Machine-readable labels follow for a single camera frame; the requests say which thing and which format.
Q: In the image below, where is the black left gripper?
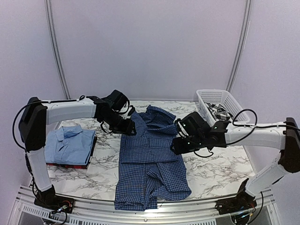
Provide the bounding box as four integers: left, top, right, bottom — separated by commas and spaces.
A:
102, 111, 137, 135

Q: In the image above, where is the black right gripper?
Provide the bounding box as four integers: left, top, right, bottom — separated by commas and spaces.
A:
170, 134, 206, 155

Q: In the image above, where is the blue checkered long sleeve shirt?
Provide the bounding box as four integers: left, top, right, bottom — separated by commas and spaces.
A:
114, 105, 192, 211

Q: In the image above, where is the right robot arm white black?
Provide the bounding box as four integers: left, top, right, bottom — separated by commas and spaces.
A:
171, 112, 300, 210

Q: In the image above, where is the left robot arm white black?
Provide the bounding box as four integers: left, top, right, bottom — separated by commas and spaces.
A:
12, 90, 136, 209

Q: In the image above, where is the black white plaid shirt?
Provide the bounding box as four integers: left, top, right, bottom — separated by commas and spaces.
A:
205, 102, 233, 121

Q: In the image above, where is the white plastic mesh basket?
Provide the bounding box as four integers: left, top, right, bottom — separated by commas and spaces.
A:
196, 89, 250, 126

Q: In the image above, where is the folded light blue shirt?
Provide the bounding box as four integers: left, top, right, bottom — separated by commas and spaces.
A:
45, 125, 96, 165

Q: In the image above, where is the folded red black plaid shirt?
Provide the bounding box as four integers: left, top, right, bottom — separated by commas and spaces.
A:
46, 136, 98, 169

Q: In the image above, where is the aluminium front frame rail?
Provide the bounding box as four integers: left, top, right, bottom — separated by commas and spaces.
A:
14, 185, 282, 225

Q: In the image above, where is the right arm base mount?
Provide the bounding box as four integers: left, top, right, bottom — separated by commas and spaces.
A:
215, 196, 257, 215

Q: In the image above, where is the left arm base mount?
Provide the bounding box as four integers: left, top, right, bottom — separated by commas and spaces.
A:
34, 195, 75, 213

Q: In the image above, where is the left aluminium corner post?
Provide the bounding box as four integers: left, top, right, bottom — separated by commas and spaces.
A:
45, 0, 71, 99

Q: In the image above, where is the aluminium corner post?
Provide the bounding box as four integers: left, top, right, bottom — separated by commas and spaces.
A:
226, 0, 253, 92
45, 0, 71, 99

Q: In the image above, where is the right aluminium corner post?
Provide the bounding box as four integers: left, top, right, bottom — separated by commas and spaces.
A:
226, 0, 253, 92

